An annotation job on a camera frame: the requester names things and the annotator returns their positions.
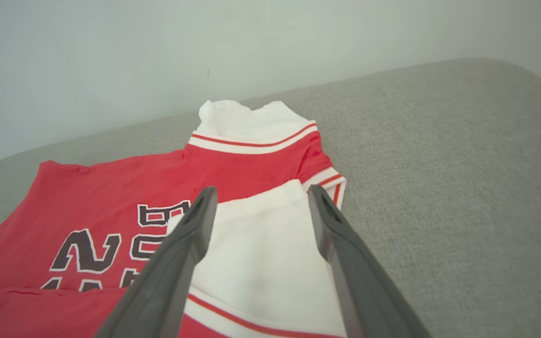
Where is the grey fabric sofa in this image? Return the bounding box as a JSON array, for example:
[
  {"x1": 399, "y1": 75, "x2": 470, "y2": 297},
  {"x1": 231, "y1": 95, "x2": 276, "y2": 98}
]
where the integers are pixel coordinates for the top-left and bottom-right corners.
[{"x1": 0, "y1": 57, "x2": 541, "y2": 338}]

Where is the red jersey with black number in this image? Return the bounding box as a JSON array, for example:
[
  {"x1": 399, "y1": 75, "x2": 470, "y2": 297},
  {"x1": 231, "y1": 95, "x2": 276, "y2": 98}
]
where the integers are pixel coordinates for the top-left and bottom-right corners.
[{"x1": 0, "y1": 100, "x2": 348, "y2": 338}]

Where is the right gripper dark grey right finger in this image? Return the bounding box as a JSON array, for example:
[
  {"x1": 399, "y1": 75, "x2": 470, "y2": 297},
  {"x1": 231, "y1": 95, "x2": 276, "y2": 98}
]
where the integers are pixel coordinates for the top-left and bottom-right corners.
[{"x1": 308, "y1": 184, "x2": 433, "y2": 338}]

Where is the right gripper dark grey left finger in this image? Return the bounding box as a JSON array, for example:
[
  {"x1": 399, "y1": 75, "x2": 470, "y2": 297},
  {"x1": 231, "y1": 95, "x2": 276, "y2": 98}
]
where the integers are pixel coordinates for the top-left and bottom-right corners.
[{"x1": 94, "y1": 186, "x2": 218, "y2": 338}]

